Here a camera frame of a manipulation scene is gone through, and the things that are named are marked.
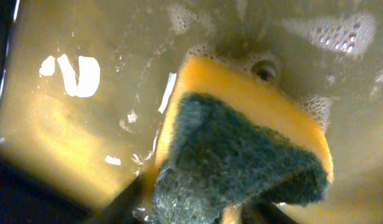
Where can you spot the yellow green sponge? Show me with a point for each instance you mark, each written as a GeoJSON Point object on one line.
{"type": "Point", "coordinates": [228, 141]}

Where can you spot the black tray with soapy water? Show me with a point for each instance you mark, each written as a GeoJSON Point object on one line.
{"type": "Point", "coordinates": [87, 85]}

